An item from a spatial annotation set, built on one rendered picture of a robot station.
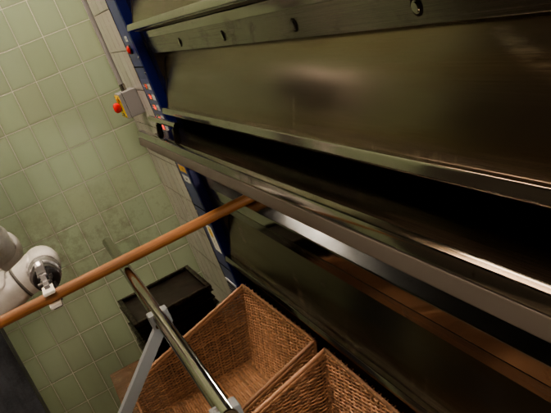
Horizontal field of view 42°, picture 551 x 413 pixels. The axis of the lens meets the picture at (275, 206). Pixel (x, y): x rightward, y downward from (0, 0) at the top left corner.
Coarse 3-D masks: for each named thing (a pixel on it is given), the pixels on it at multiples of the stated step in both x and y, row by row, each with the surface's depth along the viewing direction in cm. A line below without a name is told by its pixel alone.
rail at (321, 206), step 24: (168, 144) 178; (216, 168) 141; (240, 168) 130; (288, 192) 107; (336, 216) 92; (360, 216) 87; (384, 240) 82; (408, 240) 76; (432, 240) 75; (432, 264) 73; (456, 264) 69; (480, 264) 66; (504, 288) 62; (528, 288) 59
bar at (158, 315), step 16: (112, 256) 201; (128, 272) 182; (144, 288) 168; (144, 304) 160; (160, 320) 147; (160, 336) 154; (176, 336) 138; (144, 352) 154; (176, 352) 133; (192, 352) 130; (144, 368) 154; (192, 368) 124; (208, 384) 117; (128, 400) 154; (208, 400) 114; (224, 400) 111
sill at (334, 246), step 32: (224, 192) 216; (288, 224) 171; (320, 256) 155; (352, 256) 141; (384, 288) 129; (416, 288) 120; (448, 320) 111; (480, 320) 104; (512, 352) 97; (544, 352) 93
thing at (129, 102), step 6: (126, 90) 267; (132, 90) 267; (114, 96) 273; (120, 96) 265; (126, 96) 266; (132, 96) 267; (138, 96) 268; (120, 102) 268; (126, 102) 267; (132, 102) 268; (138, 102) 268; (126, 108) 267; (132, 108) 268; (138, 108) 269; (126, 114) 268; (132, 114) 268; (138, 114) 269
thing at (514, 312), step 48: (144, 144) 208; (192, 144) 182; (240, 144) 168; (240, 192) 130; (336, 192) 109; (384, 192) 104; (432, 192) 100; (480, 192) 95; (480, 240) 78; (528, 240) 75; (480, 288) 66
